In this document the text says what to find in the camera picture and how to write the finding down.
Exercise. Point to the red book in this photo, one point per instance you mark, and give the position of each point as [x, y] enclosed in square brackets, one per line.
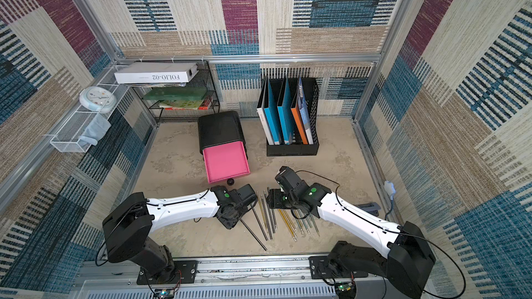
[186, 104]

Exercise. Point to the teal folder right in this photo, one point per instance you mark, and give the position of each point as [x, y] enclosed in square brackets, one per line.
[284, 112]

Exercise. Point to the light blue cloth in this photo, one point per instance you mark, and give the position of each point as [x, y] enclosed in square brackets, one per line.
[95, 131]

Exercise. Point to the black drawer cabinet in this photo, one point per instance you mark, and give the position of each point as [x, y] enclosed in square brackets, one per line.
[218, 129]

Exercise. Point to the teal folder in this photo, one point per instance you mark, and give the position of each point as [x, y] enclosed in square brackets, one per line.
[284, 112]
[269, 107]

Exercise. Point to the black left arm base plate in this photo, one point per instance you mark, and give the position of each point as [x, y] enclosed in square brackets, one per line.
[182, 271]

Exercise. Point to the white folio box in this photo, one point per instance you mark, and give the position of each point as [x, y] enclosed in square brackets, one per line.
[156, 72]

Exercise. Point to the green book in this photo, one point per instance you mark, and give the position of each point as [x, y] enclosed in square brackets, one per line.
[176, 93]

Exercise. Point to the white binder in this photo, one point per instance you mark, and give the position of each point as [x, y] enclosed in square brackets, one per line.
[261, 113]

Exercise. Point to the white wire basket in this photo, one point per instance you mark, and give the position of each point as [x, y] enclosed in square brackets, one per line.
[66, 139]

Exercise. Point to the orange folder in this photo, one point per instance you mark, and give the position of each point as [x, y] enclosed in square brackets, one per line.
[298, 121]

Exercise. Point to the white round clock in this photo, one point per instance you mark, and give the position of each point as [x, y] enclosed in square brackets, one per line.
[97, 99]

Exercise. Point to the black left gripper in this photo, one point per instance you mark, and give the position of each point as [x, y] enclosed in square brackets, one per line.
[229, 223]

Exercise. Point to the black mesh file holder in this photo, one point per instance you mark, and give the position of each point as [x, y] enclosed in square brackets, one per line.
[297, 148]

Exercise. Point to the black mesh wire shelf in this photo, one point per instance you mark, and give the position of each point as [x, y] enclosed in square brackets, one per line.
[204, 78]

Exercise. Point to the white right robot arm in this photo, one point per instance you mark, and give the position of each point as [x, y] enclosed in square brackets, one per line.
[400, 254]

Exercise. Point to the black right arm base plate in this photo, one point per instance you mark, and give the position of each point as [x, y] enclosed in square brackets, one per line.
[321, 268]

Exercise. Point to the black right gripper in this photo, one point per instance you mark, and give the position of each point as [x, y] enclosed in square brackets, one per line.
[280, 198]

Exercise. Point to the teal folder left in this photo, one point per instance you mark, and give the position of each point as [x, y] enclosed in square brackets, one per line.
[269, 107]

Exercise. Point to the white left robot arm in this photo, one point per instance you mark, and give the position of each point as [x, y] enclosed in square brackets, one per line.
[127, 227]

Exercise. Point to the pink top drawer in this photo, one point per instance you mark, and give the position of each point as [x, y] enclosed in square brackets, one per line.
[226, 161]

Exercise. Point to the green pencil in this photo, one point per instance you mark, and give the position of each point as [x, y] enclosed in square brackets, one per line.
[298, 222]
[305, 225]
[313, 223]

